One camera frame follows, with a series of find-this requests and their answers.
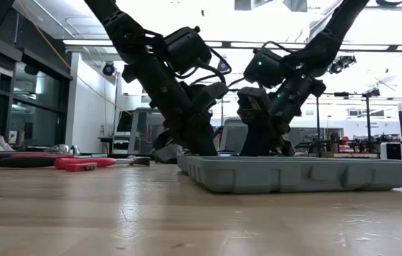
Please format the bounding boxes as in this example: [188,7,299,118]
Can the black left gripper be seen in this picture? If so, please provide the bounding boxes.
[140,67,219,156]

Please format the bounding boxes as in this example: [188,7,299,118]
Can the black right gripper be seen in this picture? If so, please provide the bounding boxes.
[237,87,296,157]

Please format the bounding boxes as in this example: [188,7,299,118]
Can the grey plastic tool case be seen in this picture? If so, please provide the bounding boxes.
[176,153,402,195]

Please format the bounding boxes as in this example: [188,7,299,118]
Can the red-handled claw hammer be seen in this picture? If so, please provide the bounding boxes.
[53,155,151,171]

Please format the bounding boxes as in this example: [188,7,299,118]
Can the small red utility knife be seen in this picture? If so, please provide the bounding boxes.
[65,161,99,173]

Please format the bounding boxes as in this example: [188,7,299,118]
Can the red-handled pliers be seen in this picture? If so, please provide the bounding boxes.
[0,152,77,169]

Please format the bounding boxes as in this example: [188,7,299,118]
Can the black work glove green cuff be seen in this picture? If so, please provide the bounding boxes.
[151,142,185,164]

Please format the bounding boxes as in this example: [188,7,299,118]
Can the grey office chair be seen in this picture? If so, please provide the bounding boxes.
[114,107,168,155]
[219,117,250,156]

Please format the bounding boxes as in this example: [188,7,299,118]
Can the background robot station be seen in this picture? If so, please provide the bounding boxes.
[295,131,347,154]
[348,133,381,154]

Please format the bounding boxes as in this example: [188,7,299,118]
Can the shiny metal object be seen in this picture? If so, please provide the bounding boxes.
[56,143,82,156]

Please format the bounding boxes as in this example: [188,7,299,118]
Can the white box device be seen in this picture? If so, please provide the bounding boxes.
[379,142,402,161]

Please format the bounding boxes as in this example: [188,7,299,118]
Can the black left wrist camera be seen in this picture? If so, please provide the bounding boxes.
[190,82,229,111]

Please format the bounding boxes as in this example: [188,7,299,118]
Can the black left wrist camera cable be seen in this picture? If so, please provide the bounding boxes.
[175,46,233,88]

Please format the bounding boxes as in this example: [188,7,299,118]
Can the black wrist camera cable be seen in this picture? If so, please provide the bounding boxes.
[261,40,296,54]
[175,46,233,88]

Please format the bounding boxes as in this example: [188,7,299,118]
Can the black background frame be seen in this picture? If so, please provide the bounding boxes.
[316,90,381,143]

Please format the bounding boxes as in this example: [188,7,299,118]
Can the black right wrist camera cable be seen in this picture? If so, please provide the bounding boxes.
[261,40,296,54]

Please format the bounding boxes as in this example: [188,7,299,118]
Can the yellow hanging cord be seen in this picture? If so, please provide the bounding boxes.
[18,3,71,69]

